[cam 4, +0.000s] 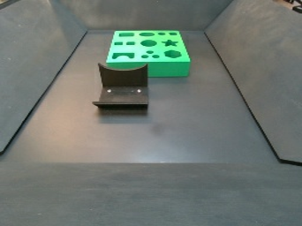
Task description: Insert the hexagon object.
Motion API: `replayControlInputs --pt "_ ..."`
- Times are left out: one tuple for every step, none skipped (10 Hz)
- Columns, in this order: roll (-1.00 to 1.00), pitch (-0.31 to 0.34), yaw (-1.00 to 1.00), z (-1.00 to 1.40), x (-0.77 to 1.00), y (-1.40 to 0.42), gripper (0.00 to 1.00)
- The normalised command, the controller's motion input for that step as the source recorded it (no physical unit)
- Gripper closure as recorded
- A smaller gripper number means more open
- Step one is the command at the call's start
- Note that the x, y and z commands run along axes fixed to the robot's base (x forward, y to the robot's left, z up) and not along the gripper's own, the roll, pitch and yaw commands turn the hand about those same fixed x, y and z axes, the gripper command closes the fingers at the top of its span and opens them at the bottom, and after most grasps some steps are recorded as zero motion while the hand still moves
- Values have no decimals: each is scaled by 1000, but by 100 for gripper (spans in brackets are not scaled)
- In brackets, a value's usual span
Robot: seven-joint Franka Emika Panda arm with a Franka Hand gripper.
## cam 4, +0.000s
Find black angled holder stand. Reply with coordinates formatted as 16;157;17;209
93;64;148;108

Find green shape sorter block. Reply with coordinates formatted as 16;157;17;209
105;30;191;77

